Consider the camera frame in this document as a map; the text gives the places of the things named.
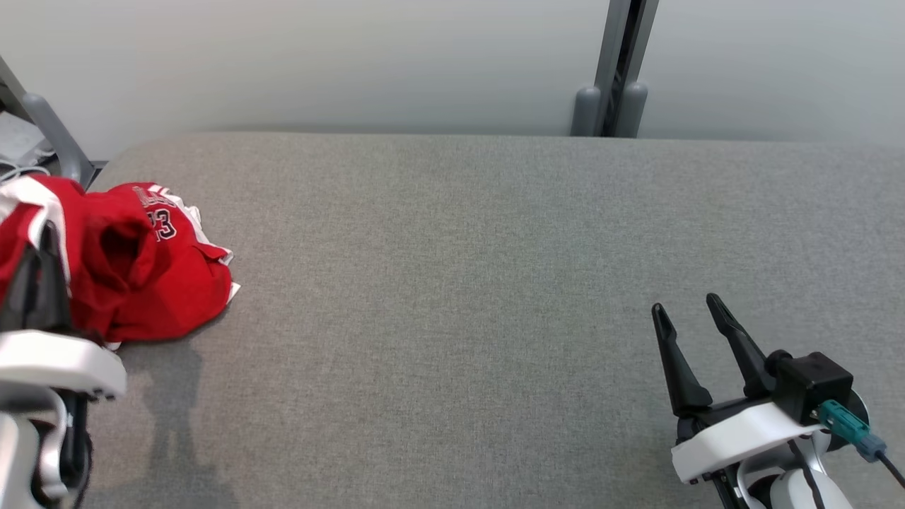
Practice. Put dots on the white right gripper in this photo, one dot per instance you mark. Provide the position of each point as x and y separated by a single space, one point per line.
735 438

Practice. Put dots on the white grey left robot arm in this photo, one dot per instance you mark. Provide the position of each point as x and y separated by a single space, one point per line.
21 466

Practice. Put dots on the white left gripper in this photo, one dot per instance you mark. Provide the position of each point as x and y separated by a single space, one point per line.
56 364

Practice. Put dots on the white power strip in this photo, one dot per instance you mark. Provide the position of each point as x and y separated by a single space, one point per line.
18 141

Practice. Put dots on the red basketball jersey white trim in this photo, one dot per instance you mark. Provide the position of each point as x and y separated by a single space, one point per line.
162 297

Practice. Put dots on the grey slanted frame leg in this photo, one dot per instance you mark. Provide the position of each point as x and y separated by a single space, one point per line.
56 134

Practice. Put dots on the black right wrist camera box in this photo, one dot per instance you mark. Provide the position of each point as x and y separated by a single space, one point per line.
813 382

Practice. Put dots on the grey partition frame double post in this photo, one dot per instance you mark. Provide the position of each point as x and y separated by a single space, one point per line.
611 42

